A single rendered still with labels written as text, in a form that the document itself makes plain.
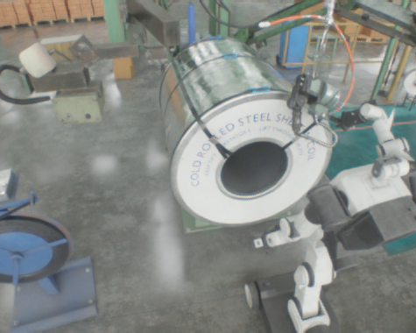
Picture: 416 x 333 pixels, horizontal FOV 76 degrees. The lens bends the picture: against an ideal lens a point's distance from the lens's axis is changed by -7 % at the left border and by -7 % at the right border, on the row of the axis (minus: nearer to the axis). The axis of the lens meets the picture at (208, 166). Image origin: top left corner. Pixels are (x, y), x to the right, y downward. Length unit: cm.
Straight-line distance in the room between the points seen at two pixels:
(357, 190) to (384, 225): 15
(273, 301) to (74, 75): 179
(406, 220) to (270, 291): 121
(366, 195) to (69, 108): 119
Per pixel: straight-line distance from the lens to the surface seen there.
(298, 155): 211
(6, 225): 186
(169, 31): 77
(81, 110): 129
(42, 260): 209
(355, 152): 397
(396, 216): 116
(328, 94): 174
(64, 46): 754
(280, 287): 217
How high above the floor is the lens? 206
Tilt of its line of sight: 39 degrees down
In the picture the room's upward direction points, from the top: straight up
